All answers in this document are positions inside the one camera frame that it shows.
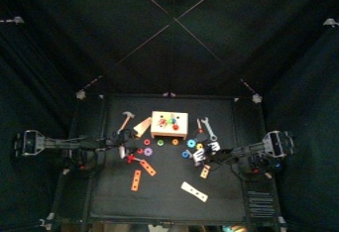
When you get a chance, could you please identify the red-headed wooden toy bolt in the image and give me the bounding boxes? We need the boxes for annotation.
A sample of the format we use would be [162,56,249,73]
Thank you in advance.
[125,155,145,164]

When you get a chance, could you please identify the grey-headed wooden toy hammer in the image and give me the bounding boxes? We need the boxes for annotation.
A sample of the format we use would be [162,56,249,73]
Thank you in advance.
[114,110,136,135]

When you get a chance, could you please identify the plain wooden block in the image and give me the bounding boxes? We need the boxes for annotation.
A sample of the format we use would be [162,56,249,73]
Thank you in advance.
[132,116,153,138]

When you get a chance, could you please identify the short light wooden strip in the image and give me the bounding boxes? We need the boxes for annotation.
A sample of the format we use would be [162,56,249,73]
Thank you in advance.
[198,164,212,179]

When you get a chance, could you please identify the grey toy wrench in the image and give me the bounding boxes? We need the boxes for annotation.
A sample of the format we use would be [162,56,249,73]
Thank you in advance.
[200,116,218,142]

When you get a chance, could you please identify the red toy screwdriver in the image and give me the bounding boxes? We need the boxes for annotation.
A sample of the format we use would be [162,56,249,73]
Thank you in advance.
[194,118,205,134]

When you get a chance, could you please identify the long orange strip with holes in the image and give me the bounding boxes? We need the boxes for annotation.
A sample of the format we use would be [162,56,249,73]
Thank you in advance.
[138,159,157,177]
[129,169,142,192]

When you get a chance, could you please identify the wooden toy workbench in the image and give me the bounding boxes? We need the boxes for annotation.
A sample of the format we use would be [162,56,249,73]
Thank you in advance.
[149,110,189,141]

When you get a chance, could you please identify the pale wooden strip with holes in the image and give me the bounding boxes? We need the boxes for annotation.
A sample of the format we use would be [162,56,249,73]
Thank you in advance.
[178,180,209,203]

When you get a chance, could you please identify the white text label sticker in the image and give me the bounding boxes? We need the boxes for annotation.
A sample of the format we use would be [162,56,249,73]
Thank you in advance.
[246,188,277,220]

